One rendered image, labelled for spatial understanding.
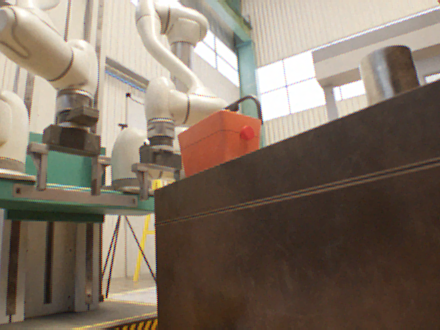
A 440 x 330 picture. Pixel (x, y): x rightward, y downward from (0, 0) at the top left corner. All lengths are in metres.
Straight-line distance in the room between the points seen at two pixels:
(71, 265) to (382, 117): 1.14
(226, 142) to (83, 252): 0.77
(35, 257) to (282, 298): 0.92
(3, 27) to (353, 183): 0.70
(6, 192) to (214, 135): 0.58
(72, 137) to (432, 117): 0.72
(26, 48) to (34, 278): 0.78
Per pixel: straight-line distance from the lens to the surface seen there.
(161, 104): 1.01
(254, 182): 0.61
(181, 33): 1.46
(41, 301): 1.29
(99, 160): 0.86
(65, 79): 0.86
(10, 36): 0.78
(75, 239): 1.32
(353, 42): 4.03
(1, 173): 1.01
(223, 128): 0.72
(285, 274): 0.56
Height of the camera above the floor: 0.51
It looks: 15 degrees up
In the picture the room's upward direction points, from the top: 4 degrees counter-clockwise
